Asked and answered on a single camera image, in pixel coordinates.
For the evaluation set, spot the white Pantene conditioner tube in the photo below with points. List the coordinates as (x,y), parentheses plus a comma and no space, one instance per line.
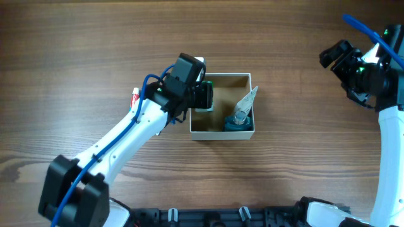
(245,104)

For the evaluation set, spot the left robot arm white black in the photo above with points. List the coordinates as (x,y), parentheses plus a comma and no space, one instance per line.
(76,191)

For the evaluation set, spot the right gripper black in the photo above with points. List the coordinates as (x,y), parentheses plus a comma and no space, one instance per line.
(342,62)

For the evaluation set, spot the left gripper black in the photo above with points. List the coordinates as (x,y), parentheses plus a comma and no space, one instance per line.
(203,95)

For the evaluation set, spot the blue Listerine mouthwash bottle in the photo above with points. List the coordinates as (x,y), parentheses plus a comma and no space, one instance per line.
(237,122)

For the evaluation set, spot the green white soap pack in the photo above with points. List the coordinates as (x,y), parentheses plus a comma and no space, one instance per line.
(205,108)

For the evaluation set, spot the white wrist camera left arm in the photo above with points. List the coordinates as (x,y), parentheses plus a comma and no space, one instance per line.
(202,70)

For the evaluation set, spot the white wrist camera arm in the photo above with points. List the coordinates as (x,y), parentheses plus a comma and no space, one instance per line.
(202,70)
(370,56)

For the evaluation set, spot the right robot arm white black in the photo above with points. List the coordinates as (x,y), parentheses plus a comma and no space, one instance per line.
(388,206)

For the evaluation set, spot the red green Colgate toothpaste tube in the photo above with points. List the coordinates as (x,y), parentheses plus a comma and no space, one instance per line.
(135,96)

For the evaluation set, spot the white cardboard box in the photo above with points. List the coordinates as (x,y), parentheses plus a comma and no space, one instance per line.
(228,90)

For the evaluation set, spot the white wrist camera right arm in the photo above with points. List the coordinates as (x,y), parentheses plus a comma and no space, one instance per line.
(370,56)

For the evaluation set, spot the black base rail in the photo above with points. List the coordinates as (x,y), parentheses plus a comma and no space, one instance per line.
(264,217)

